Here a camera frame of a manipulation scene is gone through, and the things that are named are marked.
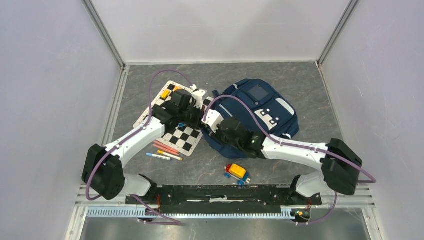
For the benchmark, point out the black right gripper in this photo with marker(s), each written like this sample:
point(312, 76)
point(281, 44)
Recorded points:
point(216, 135)

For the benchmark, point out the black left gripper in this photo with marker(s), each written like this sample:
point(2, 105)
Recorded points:
point(200, 113)

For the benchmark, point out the red marker pen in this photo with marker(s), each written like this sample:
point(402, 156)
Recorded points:
point(164, 148)

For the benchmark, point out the navy blue student backpack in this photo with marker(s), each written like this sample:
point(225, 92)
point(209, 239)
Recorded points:
point(272, 111)

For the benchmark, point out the blue cap white marker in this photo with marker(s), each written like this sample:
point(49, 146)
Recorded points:
point(163, 157)

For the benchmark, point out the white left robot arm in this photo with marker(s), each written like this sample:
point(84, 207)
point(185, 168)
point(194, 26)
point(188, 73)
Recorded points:
point(103, 171)

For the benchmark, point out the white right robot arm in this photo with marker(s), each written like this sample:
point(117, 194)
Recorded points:
point(336, 165)

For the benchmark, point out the yellow toy block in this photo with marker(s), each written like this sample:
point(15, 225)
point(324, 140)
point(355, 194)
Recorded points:
point(165, 94)

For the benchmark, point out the black white chessboard mat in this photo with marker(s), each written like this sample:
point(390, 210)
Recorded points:
point(184, 139)

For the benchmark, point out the yellow red toy car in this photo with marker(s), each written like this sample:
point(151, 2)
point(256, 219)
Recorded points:
point(237, 172)

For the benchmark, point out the yellow white marker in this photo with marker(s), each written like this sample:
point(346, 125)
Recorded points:
point(176, 157)

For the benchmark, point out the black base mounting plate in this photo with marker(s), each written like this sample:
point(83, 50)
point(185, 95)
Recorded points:
point(226, 199)

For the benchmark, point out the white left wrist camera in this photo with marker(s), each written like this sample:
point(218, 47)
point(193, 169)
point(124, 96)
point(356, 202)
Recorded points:
point(199, 95)

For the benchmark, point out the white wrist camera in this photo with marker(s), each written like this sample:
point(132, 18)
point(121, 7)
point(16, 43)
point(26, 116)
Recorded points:
point(199, 95)
point(212, 119)

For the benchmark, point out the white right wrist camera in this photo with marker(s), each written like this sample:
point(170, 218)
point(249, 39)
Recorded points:
point(212, 119)

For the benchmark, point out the slotted cable duct rail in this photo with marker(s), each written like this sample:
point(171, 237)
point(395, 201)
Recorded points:
point(141, 212)

